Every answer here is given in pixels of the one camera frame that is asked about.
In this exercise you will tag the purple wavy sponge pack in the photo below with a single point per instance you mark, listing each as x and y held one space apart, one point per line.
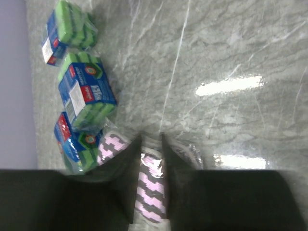
150 201

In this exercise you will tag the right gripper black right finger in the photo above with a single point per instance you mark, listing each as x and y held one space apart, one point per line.
174 167

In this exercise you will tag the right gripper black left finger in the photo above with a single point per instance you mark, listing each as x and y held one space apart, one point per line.
123 172

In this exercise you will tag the blue green sponge pack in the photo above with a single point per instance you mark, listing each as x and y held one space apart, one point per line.
85 91
79 150
67 27

